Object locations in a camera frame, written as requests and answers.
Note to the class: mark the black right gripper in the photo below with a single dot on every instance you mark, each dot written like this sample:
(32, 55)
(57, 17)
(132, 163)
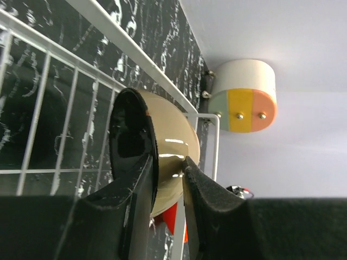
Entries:
(236, 190)

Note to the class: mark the pastel round drawer cabinet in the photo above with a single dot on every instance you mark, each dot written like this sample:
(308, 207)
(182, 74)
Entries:
(243, 95)

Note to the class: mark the beige bowl black interior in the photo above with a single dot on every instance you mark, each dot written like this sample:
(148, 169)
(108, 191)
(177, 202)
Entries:
(143, 122)

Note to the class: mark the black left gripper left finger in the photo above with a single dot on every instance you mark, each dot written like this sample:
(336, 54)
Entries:
(112, 223)

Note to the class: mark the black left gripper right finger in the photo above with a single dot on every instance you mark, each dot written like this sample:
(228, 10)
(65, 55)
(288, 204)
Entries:
(221, 225)

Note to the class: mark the white wire dish rack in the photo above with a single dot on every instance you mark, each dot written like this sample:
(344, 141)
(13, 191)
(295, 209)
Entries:
(74, 131)

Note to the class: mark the orange plastic bowl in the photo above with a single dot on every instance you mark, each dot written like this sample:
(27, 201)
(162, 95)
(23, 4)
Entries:
(169, 217)

